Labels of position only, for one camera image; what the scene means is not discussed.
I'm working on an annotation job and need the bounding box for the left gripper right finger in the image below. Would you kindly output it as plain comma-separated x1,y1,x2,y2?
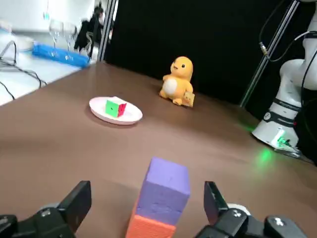
195,181,309,238

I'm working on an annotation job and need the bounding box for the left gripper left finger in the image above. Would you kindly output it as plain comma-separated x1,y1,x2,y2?
0,180,92,238

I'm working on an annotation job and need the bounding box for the purple foam block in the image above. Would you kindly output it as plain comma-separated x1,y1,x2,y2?
135,156,191,227

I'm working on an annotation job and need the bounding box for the orange foam block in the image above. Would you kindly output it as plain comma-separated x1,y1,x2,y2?
125,214,177,238

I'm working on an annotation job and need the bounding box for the white round plate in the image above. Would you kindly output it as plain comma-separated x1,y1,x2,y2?
89,96,144,125

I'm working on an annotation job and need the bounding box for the multicolour puzzle cube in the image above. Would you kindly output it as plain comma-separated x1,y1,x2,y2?
105,97,128,118

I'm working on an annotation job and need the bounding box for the orange plush toy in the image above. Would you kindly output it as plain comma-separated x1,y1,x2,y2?
158,56,196,108

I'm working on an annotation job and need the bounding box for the blue plastic tray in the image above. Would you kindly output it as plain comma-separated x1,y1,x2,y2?
32,42,91,68

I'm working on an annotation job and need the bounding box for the person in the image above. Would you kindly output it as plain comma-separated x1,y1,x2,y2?
74,5,114,57

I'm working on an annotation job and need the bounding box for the clear wine glass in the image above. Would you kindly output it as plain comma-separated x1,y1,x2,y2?
62,22,78,52
48,19,65,49

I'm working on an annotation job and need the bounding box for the black arm cable harness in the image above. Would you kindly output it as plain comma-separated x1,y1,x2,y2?
293,29,317,164

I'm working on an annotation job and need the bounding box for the aluminium frame post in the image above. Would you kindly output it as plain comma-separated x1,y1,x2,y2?
97,0,117,63
238,0,301,108

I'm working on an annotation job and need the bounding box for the black cable with silver connector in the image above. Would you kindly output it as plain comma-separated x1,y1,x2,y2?
259,0,317,62

